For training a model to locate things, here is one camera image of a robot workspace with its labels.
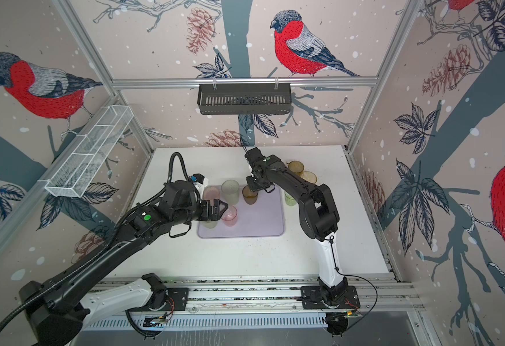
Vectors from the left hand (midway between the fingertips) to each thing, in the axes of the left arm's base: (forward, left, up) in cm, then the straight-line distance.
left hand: (218, 205), depth 72 cm
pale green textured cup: (+16, -1, -16) cm, 22 cm away
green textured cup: (+2, +6, -18) cm, 19 cm away
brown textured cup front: (+16, -10, -20) cm, 28 cm away
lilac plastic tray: (+6, -17, -22) cm, 28 cm away
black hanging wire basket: (+58, -7, +5) cm, 59 cm away
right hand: (+18, -12, -15) cm, 27 cm away
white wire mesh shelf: (+18, +48, +7) cm, 52 cm away
